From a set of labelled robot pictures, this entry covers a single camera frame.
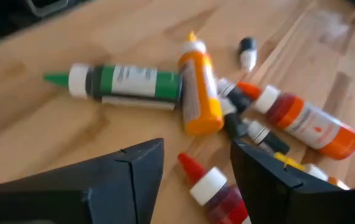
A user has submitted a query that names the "yellow food coloring bottle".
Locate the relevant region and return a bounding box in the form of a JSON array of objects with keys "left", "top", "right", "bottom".
[{"left": 178, "top": 30, "right": 224, "bottom": 135}]

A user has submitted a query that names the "silver aluminium bar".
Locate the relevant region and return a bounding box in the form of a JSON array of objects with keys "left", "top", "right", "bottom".
[{"left": 24, "top": 0, "right": 70, "bottom": 17}]

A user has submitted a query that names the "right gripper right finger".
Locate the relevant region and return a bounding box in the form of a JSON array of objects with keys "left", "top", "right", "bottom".
[{"left": 229, "top": 138, "right": 355, "bottom": 224}]

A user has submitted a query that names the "red-capped white bottle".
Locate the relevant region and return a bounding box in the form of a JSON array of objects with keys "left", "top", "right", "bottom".
[{"left": 237, "top": 81, "right": 355, "bottom": 161}]

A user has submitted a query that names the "green food coloring bottle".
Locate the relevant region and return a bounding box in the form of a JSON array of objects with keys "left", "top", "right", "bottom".
[{"left": 42, "top": 63, "right": 183, "bottom": 110}]

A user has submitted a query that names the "red food coloring bottle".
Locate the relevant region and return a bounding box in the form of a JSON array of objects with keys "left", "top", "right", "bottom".
[{"left": 177, "top": 152, "right": 252, "bottom": 224}]

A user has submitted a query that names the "small blue food coloring bottle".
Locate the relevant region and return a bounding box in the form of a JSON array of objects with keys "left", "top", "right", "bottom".
[{"left": 237, "top": 36, "right": 258, "bottom": 73}]

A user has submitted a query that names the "yellow-tipped orange food coloring bottle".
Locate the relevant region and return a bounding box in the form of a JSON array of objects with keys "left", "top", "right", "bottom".
[{"left": 273, "top": 151, "right": 351, "bottom": 190}]

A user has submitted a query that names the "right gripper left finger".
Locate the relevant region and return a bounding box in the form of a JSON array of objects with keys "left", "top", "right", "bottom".
[{"left": 0, "top": 138, "right": 165, "bottom": 224}]

